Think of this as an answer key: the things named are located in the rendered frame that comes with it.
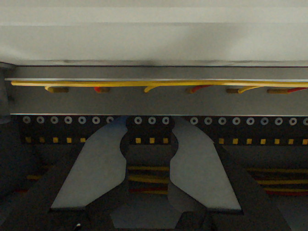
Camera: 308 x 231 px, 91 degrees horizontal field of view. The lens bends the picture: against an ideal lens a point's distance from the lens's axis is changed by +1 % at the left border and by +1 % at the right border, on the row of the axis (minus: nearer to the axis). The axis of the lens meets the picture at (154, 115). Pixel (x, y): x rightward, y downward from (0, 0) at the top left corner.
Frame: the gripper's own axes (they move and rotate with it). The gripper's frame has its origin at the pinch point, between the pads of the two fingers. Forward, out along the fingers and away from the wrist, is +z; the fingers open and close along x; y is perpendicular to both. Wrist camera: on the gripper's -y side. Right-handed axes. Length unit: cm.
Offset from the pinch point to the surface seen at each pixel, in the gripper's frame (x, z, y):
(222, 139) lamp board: 10.4, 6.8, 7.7
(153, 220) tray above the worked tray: 0.2, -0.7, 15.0
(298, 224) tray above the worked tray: 18.3, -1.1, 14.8
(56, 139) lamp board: -14.3, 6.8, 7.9
